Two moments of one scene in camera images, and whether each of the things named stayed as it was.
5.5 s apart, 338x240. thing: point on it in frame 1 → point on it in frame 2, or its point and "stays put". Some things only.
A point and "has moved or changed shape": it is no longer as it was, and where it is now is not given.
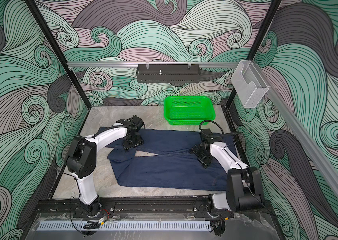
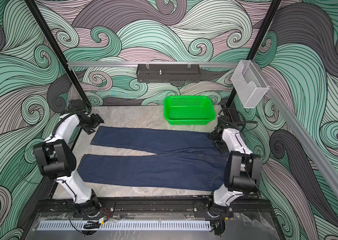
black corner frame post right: (234, 101) stays put
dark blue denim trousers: (165, 160) has moved or changed shape
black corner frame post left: (57, 50) stays put
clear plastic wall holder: (249, 84) stays put
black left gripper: (127, 146) → (97, 120)
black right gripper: (205, 162) → (222, 148)
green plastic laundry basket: (188, 110) stays put
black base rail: (155, 209) stays put
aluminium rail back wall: (100, 64) stays put
